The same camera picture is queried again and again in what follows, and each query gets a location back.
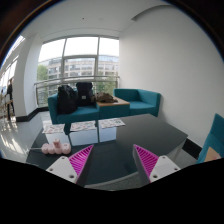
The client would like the large window frame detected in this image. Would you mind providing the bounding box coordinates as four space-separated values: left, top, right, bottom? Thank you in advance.
35 35 121 108

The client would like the black backpack right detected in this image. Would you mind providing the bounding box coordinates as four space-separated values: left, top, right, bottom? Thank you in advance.
76 82 94 106

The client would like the brown bag on table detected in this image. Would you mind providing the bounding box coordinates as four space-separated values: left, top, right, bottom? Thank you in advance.
91 92 116 103

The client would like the patterned floor mat middle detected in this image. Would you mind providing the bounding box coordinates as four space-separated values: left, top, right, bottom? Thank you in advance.
70 121 96 132

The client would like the teal wood-top side table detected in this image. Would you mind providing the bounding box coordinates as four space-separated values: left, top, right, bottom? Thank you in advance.
96 97 130 119

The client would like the teal sofa right section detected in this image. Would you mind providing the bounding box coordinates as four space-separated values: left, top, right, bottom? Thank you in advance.
113 88 161 117

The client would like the black backpack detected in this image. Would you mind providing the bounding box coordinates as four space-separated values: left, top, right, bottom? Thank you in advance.
76 82 94 106
57 85 78 114

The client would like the patterned floor mat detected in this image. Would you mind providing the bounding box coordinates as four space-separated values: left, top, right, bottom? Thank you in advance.
70 121 96 132
43 124 64 134
99 118 125 129

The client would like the dark glossy coffee table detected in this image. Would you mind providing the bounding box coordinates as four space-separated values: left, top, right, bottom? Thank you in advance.
26 114 187 185

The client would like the teal armchair at right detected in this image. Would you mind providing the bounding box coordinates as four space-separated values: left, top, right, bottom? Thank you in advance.
197 114 224 164

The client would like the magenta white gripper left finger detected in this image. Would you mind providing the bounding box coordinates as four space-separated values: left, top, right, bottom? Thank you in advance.
47 145 94 184

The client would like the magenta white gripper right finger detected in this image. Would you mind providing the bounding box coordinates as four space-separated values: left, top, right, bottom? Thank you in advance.
133 144 180 183

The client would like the metal window railing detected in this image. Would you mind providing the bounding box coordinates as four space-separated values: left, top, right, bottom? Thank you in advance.
35 75 119 107

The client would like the person standing at left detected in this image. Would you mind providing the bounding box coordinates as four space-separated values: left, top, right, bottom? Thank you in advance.
6 78 15 121

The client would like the patterned floor mat right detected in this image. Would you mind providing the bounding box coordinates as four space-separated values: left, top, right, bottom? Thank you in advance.
99 118 125 129

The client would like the patterned floor mat left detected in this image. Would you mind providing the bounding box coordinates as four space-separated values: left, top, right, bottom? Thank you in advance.
43 124 64 134

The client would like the black backpack left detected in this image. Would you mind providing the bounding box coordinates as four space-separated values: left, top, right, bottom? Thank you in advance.
57 85 78 114

